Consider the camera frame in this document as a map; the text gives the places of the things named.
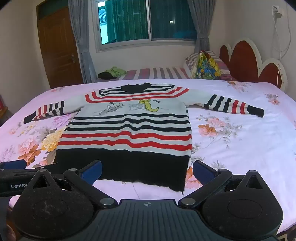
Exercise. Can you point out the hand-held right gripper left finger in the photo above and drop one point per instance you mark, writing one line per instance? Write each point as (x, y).
(92, 172)

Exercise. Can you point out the striped knit sweater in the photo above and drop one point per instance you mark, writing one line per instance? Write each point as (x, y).
(129, 139)

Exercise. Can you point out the maroon striped cloth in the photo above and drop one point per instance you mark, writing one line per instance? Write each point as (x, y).
(229, 77)

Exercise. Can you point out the colourful printed bag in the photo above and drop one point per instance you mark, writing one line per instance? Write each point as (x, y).
(208, 68)

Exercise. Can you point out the sliding glass window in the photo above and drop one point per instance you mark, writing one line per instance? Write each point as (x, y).
(129, 20)

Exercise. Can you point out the brown wooden door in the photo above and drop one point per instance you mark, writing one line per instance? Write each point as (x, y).
(57, 51)

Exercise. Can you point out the grey curtain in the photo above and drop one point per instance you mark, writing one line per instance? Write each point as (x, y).
(201, 23)
(81, 34)

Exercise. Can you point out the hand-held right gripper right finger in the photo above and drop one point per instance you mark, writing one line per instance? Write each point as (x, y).
(203, 172)

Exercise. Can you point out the striped pillow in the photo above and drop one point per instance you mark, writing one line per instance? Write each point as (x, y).
(190, 61)

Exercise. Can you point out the bed with striped sheet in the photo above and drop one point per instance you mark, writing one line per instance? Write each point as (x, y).
(157, 73)

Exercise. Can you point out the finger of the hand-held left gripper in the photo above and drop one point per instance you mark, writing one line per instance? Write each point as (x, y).
(12, 164)
(48, 166)

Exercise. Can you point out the green cloth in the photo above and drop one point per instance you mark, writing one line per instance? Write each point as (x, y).
(116, 71)

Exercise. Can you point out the red and white headboard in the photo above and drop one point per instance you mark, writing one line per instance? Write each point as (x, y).
(245, 60)

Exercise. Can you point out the dark cloth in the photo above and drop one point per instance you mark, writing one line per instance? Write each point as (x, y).
(105, 75)

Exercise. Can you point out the bed with pink floral sheet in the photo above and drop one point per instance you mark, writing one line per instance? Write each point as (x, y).
(242, 150)

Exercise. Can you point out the red object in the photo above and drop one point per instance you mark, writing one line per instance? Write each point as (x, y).
(1, 104)

